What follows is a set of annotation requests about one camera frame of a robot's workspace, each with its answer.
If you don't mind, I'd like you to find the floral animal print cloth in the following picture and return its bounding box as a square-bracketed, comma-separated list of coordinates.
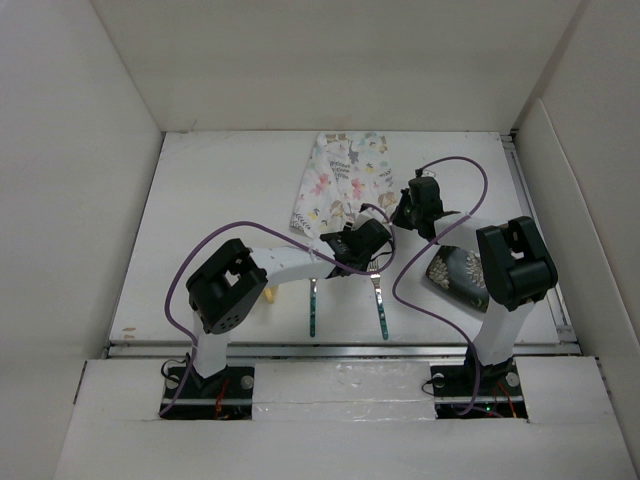
[289, 132, 398, 238]

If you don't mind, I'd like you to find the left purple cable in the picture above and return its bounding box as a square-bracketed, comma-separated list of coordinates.
[158, 202, 397, 417]

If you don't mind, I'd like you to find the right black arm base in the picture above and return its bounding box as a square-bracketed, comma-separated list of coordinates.
[421, 352, 528, 419]

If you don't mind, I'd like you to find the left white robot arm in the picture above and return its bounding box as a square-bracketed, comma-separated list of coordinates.
[186, 218, 392, 397]

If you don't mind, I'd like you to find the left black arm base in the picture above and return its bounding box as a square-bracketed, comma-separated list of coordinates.
[159, 359, 255, 421]

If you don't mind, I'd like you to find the purple cable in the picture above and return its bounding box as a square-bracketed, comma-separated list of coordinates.
[392, 156, 490, 417]
[158, 202, 397, 417]

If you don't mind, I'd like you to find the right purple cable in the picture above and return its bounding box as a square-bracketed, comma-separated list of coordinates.
[392, 156, 490, 417]

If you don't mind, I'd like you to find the spoon with teal handle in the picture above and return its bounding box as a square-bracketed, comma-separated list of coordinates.
[309, 278, 317, 338]

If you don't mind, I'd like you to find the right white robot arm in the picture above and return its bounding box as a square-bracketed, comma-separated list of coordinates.
[392, 177, 558, 394]

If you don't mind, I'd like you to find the aluminium front rail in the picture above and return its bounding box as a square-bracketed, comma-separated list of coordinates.
[103, 342, 582, 358]

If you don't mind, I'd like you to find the black floral square plate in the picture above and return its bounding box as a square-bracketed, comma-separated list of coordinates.
[426, 245, 490, 313]

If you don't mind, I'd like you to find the fork with teal handle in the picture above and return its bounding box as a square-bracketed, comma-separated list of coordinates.
[368, 260, 389, 340]

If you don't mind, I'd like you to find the yellow mug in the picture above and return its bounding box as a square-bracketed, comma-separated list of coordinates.
[263, 286, 278, 304]

